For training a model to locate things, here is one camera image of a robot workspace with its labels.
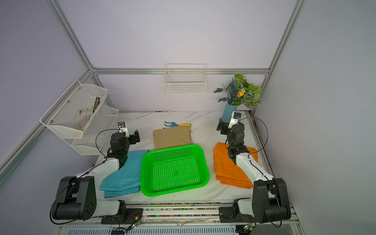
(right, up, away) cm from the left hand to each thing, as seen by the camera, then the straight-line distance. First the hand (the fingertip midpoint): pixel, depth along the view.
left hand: (129, 132), depth 89 cm
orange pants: (+60, -22, -5) cm, 64 cm away
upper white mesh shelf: (-25, +11, -12) cm, 30 cm away
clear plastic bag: (-20, +9, -12) cm, 25 cm away
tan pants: (+25, -4, +15) cm, 29 cm away
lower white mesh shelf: (-5, 0, -23) cm, 24 cm away
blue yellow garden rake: (+25, +6, +24) cm, 35 cm away
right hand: (+61, +7, -4) cm, 61 cm away
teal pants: (+1, -27, -7) cm, 28 cm away
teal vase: (+65, +14, +12) cm, 67 cm away
